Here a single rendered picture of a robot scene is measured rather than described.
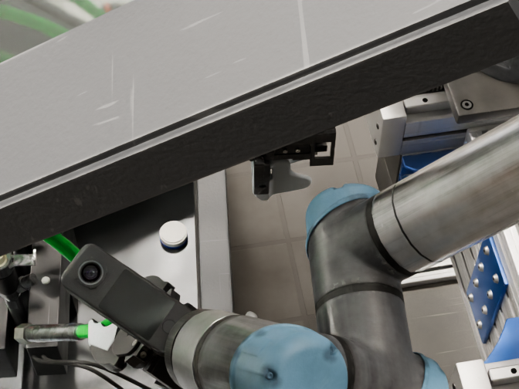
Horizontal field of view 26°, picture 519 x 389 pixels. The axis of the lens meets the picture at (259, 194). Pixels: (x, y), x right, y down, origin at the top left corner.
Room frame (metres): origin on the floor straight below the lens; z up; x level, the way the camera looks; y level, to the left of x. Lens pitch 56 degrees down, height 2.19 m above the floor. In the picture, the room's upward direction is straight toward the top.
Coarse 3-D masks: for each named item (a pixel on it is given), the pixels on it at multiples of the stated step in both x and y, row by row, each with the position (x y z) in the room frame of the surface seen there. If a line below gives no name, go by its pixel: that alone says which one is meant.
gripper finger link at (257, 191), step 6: (258, 162) 0.62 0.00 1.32; (264, 162) 0.62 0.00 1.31; (258, 168) 0.61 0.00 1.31; (264, 168) 0.62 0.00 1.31; (258, 174) 0.61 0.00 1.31; (264, 174) 0.61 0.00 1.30; (258, 180) 0.61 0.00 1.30; (264, 180) 0.61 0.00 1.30; (258, 186) 0.61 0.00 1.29; (264, 186) 0.61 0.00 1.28; (258, 192) 0.62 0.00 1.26; (264, 192) 0.62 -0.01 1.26
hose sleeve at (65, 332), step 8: (32, 328) 0.54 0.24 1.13; (40, 328) 0.53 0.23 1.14; (48, 328) 0.53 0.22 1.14; (56, 328) 0.53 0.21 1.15; (64, 328) 0.52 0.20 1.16; (72, 328) 0.52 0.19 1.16; (32, 336) 0.53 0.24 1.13; (40, 336) 0.53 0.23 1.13; (48, 336) 0.52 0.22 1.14; (56, 336) 0.52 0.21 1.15; (64, 336) 0.52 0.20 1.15; (72, 336) 0.51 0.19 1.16
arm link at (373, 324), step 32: (320, 320) 0.43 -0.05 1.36; (352, 320) 0.42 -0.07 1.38; (384, 320) 0.42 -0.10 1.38; (352, 352) 0.38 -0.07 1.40; (384, 352) 0.39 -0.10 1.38; (416, 352) 0.41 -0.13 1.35; (352, 384) 0.35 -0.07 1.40; (384, 384) 0.36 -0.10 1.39; (416, 384) 0.37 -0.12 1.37; (448, 384) 0.38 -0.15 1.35
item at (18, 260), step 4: (12, 256) 0.64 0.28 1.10; (16, 256) 0.64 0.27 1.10; (20, 256) 0.64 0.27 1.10; (24, 256) 0.64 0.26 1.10; (28, 256) 0.64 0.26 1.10; (32, 256) 0.64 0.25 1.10; (36, 256) 0.64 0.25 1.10; (16, 260) 0.64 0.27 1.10; (20, 260) 0.64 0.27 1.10; (24, 260) 0.64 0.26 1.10; (28, 260) 0.64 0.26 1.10; (32, 260) 0.64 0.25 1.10; (12, 264) 0.63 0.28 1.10; (16, 264) 0.63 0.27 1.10; (20, 264) 0.63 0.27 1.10; (24, 264) 0.63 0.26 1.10; (28, 264) 0.63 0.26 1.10; (32, 264) 0.63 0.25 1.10
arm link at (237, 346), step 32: (224, 320) 0.41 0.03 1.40; (256, 320) 0.40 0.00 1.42; (224, 352) 0.37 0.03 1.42; (256, 352) 0.35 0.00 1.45; (288, 352) 0.35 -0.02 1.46; (320, 352) 0.35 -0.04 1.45; (224, 384) 0.35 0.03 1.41; (256, 384) 0.33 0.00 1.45; (288, 384) 0.33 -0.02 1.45; (320, 384) 0.34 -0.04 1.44
